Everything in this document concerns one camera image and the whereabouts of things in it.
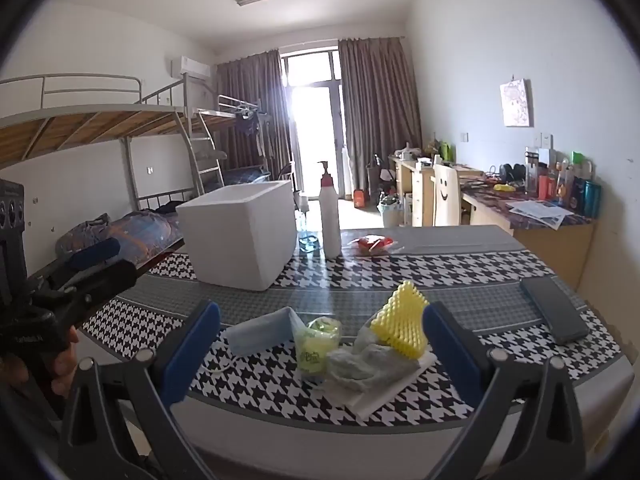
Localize yellow foam net sleeve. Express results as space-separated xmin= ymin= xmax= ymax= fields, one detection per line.
xmin=369 ymin=281 xmax=428 ymax=360

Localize grey sock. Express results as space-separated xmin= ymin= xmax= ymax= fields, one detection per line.
xmin=326 ymin=326 xmax=420 ymax=392

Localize white tissue paper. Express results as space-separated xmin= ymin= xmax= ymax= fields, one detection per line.
xmin=320 ymin=351 xmax=436 ymax=420

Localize blue face mask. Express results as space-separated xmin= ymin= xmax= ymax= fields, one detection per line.
xmin=202 ymin=307 xmax=306 ymax=376

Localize green plastic bag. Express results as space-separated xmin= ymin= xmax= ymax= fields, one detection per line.
xmin=293 ymin=316 xmax=342 ymax=376

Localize person's left hand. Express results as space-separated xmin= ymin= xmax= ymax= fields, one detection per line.
xmin=1 ymin=326 xmax=79 ymax=399

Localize blue plaid quilt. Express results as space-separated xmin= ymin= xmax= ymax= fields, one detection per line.
xmin=54 ymin=210 xmax=182 ymax=266

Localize houndstooth tablecloth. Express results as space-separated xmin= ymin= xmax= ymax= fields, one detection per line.
xmin=82 ymin=230 xmax=634 ymax=432

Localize dark smartphone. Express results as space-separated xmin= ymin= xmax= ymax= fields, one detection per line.
xmin=520 ymin=276 xmax=589 ymax=344

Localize white styrofoam box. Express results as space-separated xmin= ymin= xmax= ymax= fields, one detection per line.
xmin=177 ymin=180 xmax=297 ymax=292

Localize metal bunk bed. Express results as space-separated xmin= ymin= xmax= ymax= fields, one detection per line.
xmin=1 ymin=73 xmax=236 ymax=266

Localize red snack packet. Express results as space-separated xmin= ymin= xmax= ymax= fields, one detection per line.
xmin=347 ymin=234 xmax=397 ymax=256

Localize wooden desk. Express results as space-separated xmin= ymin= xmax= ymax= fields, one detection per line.
xmin=390 ymin=156 xmax=596 ymax=289

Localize white bucket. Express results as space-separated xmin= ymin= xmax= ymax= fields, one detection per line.
xmin=378 ymin=194 xmax=404 ymax=228

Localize papers on desk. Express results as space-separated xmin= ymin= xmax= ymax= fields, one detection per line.
xmin=506 ymin=200 xmax=573 ymax=231

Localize wooden smiley chair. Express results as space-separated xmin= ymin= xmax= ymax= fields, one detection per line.
xmin=433 ymin=165 xmax=462 ymax=226

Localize blue spray bottle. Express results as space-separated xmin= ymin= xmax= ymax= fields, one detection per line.
xmin=297 ymin=193 xmax=320 ymax=254

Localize orange floor object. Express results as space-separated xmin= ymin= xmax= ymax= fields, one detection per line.
xmin=352 ymin=190 xmax=367 ymax=209

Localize white air conditioner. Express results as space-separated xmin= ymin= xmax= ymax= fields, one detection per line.
xmin=171 ymin=56 xmax=212 ymax=80

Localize teal bottles on desk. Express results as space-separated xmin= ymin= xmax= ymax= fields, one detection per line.
xmin=570 ymin=178 xmax=602 ymax=219

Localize white pump lotion bottle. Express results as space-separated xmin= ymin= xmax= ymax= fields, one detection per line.
xmin=319 ymin=160 xmax=342 ymax=259

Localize left brown curtain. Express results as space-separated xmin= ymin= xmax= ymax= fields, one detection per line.
xmin=216 ymin=50 xmax=292 ymax=178

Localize brown curtain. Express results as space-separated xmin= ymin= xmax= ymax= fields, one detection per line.
xmin=338 ymin=37 xmax=422 ymax=191
xmin=216 ymin=50 xmax=292 ymax=178

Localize right brown curtain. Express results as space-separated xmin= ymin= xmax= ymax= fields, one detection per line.
xmin=338 ymin=37 xmax=422 ymax=191

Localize anime wall picture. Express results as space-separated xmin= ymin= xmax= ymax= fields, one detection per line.
xmin=499 ymin=79 xmax=532 ymax=128

